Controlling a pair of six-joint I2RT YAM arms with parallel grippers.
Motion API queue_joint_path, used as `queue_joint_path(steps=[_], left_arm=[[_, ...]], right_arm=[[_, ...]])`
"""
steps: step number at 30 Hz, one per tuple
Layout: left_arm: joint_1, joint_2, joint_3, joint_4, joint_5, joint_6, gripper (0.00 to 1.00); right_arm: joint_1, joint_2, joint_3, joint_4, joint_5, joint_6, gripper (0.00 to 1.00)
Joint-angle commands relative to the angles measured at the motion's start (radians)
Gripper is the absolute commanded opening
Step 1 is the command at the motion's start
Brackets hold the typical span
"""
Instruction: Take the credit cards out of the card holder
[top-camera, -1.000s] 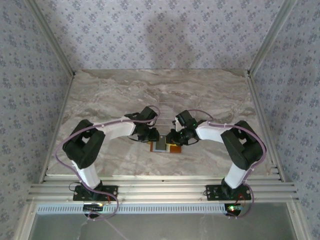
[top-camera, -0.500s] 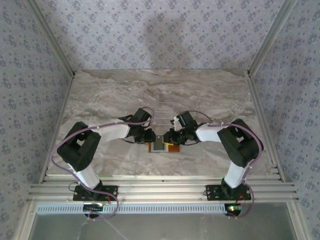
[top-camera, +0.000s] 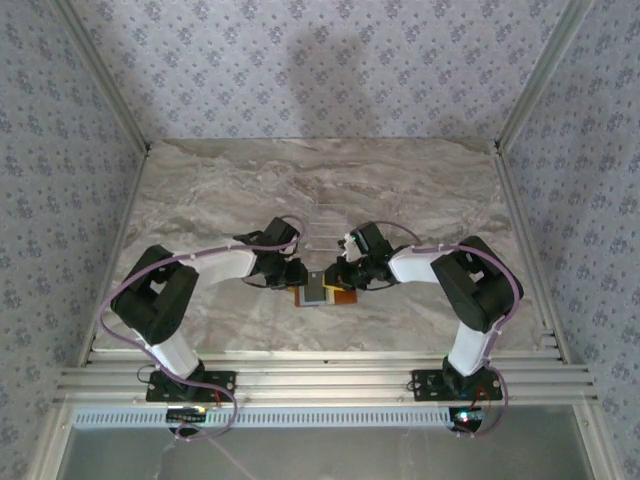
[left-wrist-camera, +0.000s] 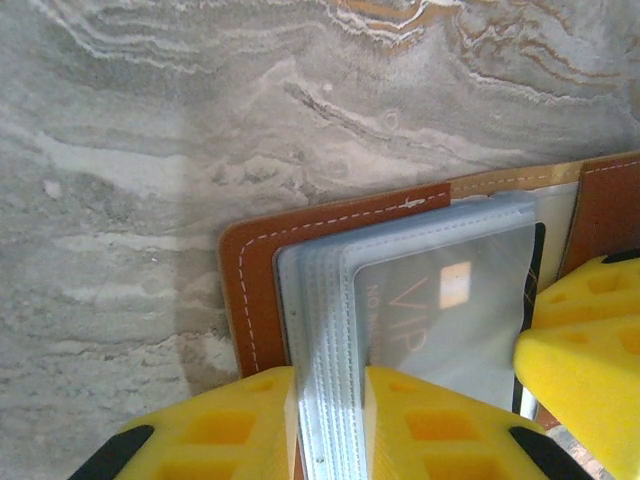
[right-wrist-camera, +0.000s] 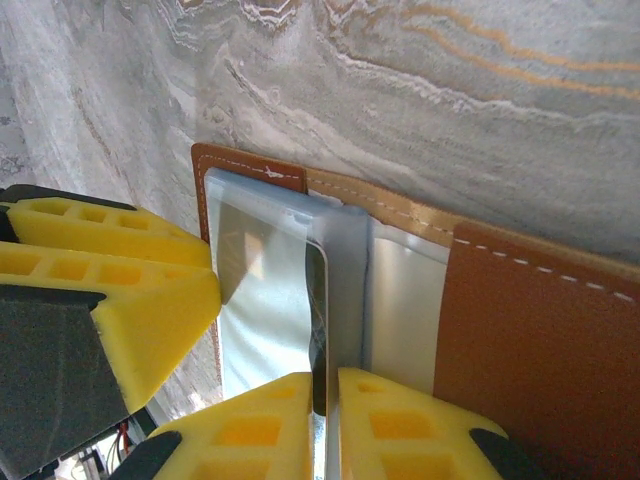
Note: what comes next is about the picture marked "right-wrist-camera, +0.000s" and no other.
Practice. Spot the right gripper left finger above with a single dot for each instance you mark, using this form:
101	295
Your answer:
240	440

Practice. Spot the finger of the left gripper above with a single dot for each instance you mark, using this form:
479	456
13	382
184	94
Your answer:
150	325
100	227

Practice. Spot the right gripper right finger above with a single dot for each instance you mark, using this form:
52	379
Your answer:
400	435

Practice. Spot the brown leather card holder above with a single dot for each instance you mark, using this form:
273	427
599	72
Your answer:
525	350

